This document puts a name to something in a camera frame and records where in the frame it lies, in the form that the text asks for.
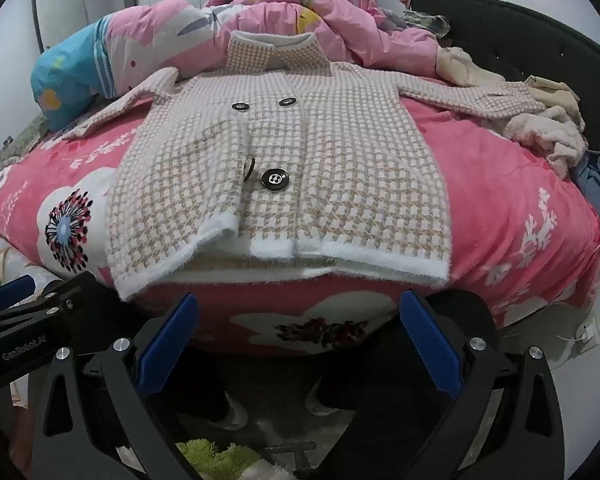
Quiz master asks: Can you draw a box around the beige houndstooth knit coat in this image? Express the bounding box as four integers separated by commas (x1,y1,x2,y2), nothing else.
60,30,548,303

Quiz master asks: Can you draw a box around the pink floral blanket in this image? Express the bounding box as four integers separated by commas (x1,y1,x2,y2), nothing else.
0,67,600,356

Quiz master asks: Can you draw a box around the camouflage garment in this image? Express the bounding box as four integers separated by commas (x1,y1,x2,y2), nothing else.
405,7,451,39

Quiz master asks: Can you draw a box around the pink patterned duvet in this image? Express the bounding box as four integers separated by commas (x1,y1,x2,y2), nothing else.
30,0,231,131

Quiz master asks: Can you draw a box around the fuzzy cream garment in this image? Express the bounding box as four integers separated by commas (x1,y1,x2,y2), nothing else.
502,105,588,179

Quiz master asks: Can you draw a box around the beige garment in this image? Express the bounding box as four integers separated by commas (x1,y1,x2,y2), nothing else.
524,75,581,117

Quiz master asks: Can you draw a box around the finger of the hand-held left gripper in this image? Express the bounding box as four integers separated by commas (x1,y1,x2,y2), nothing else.
0,274,38,313
0,271,97,331

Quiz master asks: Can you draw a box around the pink printed quilt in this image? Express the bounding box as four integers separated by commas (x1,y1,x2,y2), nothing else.
202,0,443,81

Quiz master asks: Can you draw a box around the white wall socket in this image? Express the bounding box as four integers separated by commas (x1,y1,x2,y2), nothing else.
579,317,600,347

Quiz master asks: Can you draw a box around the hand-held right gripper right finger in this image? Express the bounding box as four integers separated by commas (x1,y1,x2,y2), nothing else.
399,287,566,480

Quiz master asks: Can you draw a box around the greenish printed cloth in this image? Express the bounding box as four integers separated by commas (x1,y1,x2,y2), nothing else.
0,114,52,162

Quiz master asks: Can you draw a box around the green white fuzzy cloth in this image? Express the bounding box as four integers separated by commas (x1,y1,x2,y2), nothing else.
175,439,287,480

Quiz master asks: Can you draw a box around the black padded headboard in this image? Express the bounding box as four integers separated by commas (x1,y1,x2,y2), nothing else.
410,0,600,171

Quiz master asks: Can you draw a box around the dark blue garment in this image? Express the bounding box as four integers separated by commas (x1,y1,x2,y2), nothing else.
570,151,600,242

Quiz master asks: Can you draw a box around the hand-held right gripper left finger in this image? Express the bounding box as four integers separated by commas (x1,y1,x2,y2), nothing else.
30,292,201,480

